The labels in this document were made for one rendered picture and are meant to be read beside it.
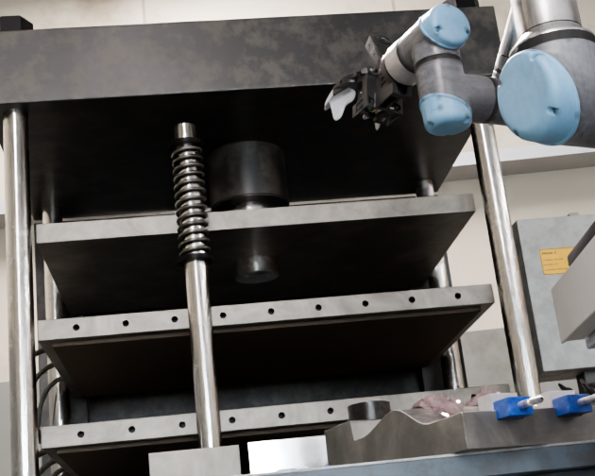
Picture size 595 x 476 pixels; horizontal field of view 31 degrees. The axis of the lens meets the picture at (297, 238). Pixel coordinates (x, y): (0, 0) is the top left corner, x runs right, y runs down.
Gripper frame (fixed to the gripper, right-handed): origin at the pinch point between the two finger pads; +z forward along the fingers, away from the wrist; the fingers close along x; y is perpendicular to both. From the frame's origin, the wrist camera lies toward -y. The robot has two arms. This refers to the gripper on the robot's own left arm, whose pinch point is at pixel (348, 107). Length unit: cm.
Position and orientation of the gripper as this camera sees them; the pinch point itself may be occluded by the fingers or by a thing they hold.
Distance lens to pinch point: 197.3
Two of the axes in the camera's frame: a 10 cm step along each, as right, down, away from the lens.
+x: 9.1, 1.7, 3.8
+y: -0.2, 9.3, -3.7
